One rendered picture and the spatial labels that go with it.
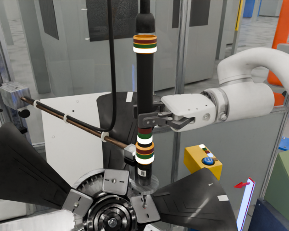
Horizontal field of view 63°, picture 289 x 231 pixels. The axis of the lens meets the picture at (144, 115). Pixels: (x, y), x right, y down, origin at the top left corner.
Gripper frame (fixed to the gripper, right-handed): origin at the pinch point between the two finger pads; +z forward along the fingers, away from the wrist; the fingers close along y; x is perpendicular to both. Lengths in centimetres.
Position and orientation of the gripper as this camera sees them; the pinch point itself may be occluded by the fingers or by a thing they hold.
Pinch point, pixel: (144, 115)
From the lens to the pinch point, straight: 51.4
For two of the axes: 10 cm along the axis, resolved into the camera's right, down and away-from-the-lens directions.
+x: 0.1, -8.9, -4.6
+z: -9.5, 1.3, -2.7
